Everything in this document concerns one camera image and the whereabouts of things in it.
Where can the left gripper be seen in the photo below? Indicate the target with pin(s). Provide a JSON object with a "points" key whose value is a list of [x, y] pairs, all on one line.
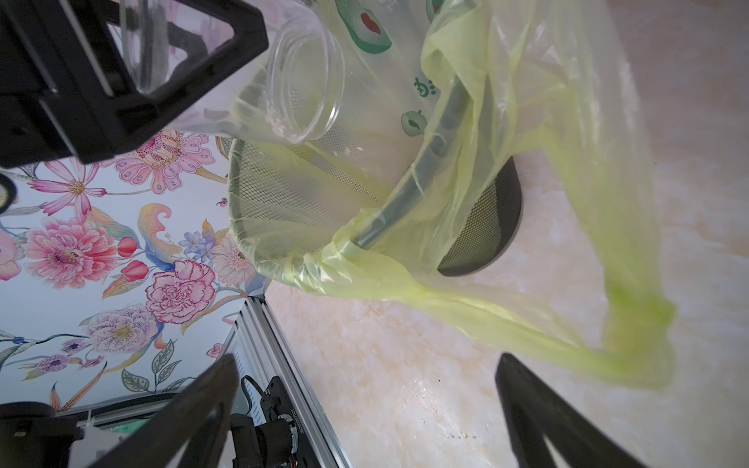
{"points": [[94, 79]]}

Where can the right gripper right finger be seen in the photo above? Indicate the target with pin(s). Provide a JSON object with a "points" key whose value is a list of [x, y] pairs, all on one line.
{"points": [[537, 418]]}

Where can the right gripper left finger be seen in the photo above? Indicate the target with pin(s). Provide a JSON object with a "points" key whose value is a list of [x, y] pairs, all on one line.
{"points": [[195, 422]]}

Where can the clear jar with rice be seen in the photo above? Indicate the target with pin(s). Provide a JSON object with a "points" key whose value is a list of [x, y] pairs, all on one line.
{"points": [[289, 93]]}

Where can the black mesh trash bin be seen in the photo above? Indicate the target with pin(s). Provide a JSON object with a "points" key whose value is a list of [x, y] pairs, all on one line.
{"points": [[292, 200]]}

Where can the yellow-green plastic bin liner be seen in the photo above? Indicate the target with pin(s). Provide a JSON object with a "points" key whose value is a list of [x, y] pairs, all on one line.
{"points": [[373, 158]]}

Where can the left aluminium corner post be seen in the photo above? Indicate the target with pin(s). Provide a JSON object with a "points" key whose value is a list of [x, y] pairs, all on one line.
{"points": [[276, 420]]}

